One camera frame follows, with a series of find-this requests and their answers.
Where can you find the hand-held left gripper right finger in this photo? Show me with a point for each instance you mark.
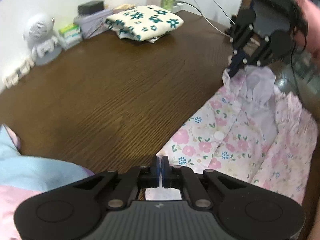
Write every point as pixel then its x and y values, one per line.
pixel 165 170

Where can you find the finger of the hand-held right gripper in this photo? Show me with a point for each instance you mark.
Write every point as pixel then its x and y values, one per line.
pixel 257 55
pixel 237 45

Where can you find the cream floral folded cloth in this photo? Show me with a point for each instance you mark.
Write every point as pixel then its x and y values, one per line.
pixel 145 22

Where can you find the white power strip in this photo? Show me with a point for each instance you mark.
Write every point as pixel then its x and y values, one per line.
pixel 178 7

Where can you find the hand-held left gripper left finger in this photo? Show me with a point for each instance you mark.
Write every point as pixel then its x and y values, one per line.
pixel 157 170

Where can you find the pink floral dress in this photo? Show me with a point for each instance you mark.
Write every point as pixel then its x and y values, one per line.
pixel 225 140

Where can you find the person's right hand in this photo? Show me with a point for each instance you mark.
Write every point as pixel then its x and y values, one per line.
pixel 312 27

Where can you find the pink blue purple garment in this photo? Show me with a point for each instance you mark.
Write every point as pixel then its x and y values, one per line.
pixel 37 170

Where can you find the black power adapter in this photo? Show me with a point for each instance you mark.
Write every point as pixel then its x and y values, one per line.
pixel 91 7

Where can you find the green white small box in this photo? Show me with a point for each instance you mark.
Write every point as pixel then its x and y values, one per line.
pixel 70 29
pixel 71 42

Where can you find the white robot speaker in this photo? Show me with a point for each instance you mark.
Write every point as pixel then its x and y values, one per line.
pixel 37 28

